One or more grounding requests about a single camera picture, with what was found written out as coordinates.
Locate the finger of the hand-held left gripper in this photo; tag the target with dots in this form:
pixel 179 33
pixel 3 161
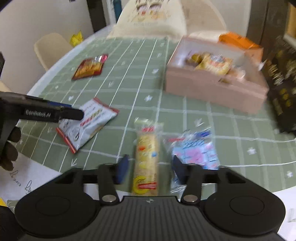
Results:
pixel 72 114
pixel 57 104

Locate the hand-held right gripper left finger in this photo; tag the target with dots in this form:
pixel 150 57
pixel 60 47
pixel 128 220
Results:
pixel 122 170

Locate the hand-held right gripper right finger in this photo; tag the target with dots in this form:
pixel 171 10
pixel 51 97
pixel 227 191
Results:
pixel 179 171

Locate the white rice cracker packet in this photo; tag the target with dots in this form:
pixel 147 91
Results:
pixel 90 125

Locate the long yellow cracker packet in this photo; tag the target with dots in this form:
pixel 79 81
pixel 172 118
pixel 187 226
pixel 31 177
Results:
pixel 146 157

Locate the blue milk cube packet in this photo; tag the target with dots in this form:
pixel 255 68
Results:
pixel 198 150

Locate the red snack packet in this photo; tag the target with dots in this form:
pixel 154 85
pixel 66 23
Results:
pixel 89 67

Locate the pink cardboard box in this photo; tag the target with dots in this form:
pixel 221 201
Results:
pixel 208 92

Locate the clear cake packet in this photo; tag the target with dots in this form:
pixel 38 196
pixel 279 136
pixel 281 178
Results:
pixel 235 73
pixel 193 59

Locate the yellow snack packet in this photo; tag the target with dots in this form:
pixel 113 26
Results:
pixel 215 63

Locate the person's left hand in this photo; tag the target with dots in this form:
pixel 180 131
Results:
pixel 10 153

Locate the beige chair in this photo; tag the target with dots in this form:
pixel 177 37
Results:
pixel 50 48

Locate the yellow plastic bag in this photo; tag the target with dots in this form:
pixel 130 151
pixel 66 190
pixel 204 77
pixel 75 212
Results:
pixel 76 39

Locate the green checked tablecloth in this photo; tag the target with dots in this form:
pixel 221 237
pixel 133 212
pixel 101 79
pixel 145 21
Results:
pixel 138 92

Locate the white printed table cover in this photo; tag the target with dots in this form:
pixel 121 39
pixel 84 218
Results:
pixel 34 178

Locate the cream printed food cover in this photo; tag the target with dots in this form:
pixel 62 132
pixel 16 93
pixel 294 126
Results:
pixel 148 18

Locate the black bag with gold print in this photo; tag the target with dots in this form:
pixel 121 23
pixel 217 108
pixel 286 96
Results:
pixel 282 81

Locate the orange box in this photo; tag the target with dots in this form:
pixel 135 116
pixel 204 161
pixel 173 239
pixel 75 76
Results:
pixel 240 42

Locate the white chair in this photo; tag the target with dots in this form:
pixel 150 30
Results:
pixel 203 18

